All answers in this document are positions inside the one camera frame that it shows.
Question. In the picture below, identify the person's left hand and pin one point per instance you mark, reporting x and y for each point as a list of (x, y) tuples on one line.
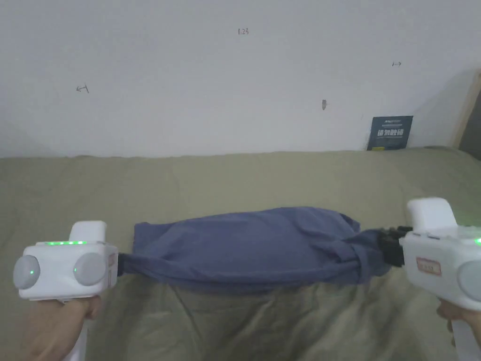
[(52, 331)]

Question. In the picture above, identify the bed with beige sheet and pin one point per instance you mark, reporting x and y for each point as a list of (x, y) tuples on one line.
[(210, 180)]

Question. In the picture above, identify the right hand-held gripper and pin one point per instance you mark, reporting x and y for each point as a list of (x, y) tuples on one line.
[(436, 244)]

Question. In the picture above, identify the padded headboard with wooden frame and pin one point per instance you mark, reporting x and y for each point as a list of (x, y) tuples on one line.
[(472, 128)]

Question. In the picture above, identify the person's right hand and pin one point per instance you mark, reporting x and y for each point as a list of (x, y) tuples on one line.
[(462, 310)]

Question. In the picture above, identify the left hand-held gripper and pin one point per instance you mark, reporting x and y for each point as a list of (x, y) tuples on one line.
[(60, 263)]

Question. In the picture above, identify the dark blue shirt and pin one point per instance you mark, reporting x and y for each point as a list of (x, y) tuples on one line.
[(248, 248)]

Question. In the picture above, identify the dark printed card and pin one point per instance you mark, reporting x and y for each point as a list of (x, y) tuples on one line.
[(390, 132)]

